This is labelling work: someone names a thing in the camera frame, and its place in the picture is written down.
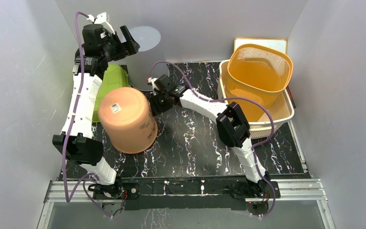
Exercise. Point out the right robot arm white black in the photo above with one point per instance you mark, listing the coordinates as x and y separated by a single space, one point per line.
232 126

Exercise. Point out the green plastic tub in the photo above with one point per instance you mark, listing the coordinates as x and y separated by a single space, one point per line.
114 77

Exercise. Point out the yellow slatted plastic basket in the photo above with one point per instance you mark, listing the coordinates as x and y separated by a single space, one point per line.
256 73

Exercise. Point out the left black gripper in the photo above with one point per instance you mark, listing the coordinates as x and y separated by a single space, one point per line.
123 47

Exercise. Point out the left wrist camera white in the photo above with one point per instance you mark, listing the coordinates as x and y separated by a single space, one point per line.
102 19

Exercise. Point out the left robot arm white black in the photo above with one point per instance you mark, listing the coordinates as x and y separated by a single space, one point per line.
75 142

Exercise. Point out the orange plastic bucket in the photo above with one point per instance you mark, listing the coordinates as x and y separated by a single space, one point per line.
127 119

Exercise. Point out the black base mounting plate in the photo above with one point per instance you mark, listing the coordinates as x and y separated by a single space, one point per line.
233 192

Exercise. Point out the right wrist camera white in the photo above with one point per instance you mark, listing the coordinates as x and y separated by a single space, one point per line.
151 82

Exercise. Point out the cream perforated laundry basket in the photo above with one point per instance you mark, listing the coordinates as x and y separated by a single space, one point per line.
282 109

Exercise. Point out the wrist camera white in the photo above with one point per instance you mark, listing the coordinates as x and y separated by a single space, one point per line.
102 19
151 82

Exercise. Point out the grey plastic bucket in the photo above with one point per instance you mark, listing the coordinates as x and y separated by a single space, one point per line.
149 61

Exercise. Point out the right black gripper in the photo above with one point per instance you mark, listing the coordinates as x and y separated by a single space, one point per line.
156 109

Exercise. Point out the aluminium frame rail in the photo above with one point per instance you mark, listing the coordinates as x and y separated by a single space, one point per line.
290 189

